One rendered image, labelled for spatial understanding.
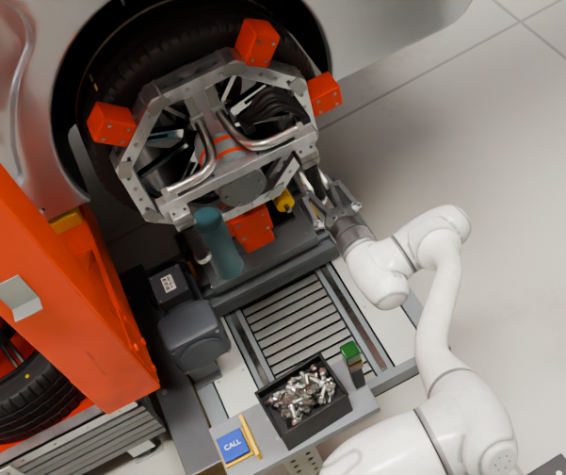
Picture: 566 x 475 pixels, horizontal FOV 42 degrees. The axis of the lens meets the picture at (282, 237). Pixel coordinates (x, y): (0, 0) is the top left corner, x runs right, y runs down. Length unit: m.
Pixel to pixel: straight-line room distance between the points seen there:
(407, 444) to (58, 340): 0.87
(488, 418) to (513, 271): 1.51
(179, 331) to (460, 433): 1.23
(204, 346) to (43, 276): 0.82
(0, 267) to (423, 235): 0.87
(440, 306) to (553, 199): 1.44
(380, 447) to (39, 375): 1.28
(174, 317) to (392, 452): 1.21
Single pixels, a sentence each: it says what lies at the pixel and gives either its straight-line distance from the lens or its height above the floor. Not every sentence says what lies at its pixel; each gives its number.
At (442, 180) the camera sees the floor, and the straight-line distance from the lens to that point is 2.91.
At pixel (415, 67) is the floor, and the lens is 3.33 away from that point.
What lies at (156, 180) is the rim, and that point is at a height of 0.72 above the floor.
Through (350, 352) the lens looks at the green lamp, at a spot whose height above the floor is 0.66.
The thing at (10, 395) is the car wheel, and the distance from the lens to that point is 2.27.
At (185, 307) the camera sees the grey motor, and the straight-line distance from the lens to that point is 2.29.
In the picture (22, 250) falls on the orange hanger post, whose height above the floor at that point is 1.24.
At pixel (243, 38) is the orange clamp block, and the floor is 1.13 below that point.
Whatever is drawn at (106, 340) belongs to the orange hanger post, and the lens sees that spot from 1.80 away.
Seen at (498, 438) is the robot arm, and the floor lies 1.16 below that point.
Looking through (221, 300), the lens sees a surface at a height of 0.15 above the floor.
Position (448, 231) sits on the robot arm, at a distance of 1.65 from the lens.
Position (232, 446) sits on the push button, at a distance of 1.99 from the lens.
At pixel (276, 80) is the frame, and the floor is 1.00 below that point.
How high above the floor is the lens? 2.30
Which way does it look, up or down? 54 degrees down
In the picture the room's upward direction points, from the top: 20 degrees counter-clockwise
